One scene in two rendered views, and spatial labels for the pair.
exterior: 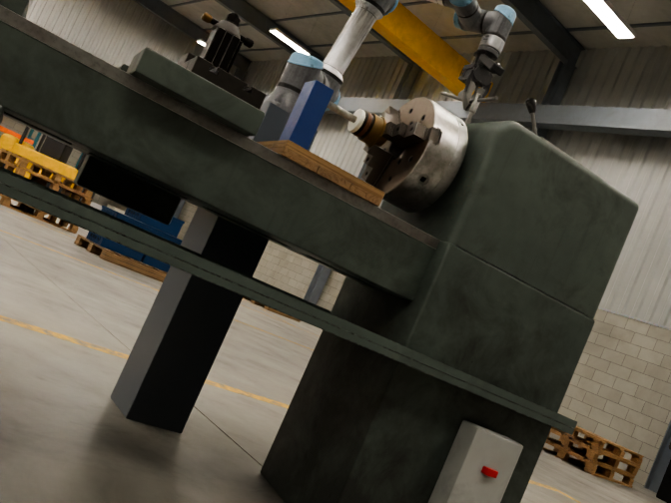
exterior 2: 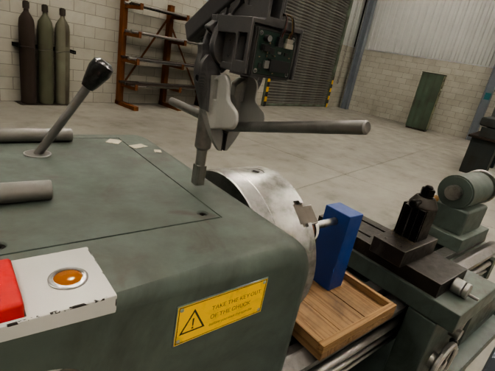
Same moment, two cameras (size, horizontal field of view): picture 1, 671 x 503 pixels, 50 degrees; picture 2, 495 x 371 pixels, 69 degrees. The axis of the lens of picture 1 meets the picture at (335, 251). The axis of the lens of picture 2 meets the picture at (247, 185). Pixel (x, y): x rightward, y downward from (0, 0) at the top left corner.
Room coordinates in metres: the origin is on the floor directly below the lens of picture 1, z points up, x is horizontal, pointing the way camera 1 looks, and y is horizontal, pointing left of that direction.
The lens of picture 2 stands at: (2.69, -0.28, 1.44)
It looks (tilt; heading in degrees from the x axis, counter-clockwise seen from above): 20 degrees down; 164
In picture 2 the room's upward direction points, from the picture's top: 11 degrees clockwise
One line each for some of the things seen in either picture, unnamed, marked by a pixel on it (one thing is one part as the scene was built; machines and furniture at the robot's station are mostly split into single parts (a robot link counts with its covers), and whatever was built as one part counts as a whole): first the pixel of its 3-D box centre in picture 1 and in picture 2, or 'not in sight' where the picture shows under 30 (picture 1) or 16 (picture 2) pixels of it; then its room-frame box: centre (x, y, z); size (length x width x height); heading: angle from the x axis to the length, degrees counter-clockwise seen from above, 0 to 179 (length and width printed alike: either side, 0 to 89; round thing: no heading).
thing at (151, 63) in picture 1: (176, 101); (393, 259); (1.81, 0.52, 0.90); 0.53 x 0.30 x 0.06; 26
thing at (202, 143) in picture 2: (472, 111); (202, 144); (2.22, -0.21, 1.32); 0.02 x 0.02 x 0.12
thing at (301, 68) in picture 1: (302, 74); not in sight; (2.43, 0.35, 1.27); 0.13 x 0.12 x 0.14; 151
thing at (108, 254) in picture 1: (143, 238); not in sight; (8.92, 2.24, 0.39); 1.20 x 0.80 x 0.79; 135
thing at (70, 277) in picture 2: not in sight; (68, 280); (2.43, -0.34, 1.26); 0.02 x 0.02 x 0.01
